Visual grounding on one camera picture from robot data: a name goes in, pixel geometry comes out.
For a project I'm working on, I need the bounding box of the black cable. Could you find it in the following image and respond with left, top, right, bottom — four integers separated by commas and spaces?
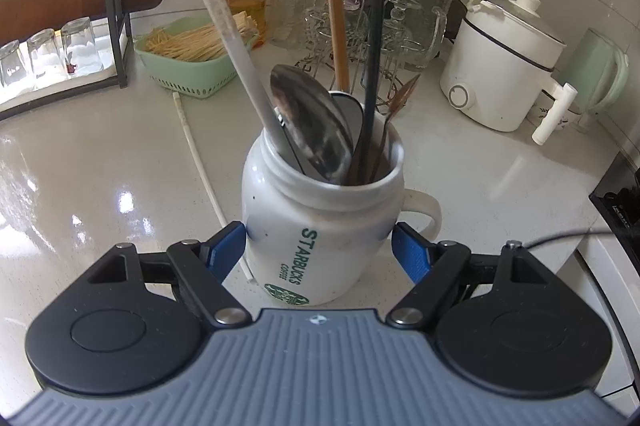
520, 230, 615, 253

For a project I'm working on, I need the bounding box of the crystal goblet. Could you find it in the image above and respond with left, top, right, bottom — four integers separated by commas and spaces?
382, 0, 425, 57

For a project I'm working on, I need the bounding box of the bundle of dried noodles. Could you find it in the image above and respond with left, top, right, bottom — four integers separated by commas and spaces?
144, 10, 260, 62

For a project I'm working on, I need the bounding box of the white chopstick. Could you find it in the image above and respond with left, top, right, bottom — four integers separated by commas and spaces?
161, 0, 288, 157
171, 91, 257, 286

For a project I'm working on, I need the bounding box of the pale green electric kettle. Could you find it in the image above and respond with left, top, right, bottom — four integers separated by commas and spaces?
565, 27, 631, 114

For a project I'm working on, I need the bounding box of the black chopstick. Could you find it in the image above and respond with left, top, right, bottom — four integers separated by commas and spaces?
361, 0, 391, 157

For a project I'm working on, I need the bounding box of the wire glass rack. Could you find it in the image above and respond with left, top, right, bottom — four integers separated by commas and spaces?
295, 0, 416, 107

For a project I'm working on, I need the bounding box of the tall textured glass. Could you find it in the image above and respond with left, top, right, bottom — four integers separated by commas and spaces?
272, 0, 326, 49

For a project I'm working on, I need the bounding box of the copper spoon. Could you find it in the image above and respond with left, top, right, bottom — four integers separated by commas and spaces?
372, 73, 422, 179

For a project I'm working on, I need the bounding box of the ribbed glass mug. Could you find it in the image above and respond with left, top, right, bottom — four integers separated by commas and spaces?
400, 0, 448, 72

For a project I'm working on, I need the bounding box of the white drying tray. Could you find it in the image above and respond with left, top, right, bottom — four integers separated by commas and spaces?
0, 18, 126, 107

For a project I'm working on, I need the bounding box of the white electric cooker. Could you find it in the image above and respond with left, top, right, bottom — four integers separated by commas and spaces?
440, 0, 578, 146

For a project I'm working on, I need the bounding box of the black cooktop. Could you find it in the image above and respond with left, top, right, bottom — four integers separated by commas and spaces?
589, 151, 640, 247

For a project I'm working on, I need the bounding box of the white ceramic mug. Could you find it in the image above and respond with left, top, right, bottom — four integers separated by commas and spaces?
241, 121, 443, 307

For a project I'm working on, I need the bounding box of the clear drinking glass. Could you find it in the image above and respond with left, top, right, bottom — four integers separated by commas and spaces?
61, 17, 103, 74
27, 28, 66, 79
0, 40, 26, 89

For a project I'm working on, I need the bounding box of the silver metal spoon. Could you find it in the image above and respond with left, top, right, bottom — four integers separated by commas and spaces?
270, 63, 355, 184

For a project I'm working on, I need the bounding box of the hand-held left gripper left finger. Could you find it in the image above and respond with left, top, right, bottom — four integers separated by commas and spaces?
87, 221, 253, 328

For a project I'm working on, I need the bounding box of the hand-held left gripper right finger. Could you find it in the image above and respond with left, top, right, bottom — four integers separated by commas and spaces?
386, 221, 558, 327

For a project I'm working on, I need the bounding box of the green plastic basket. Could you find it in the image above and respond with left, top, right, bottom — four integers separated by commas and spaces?
132, 13, 261, 101

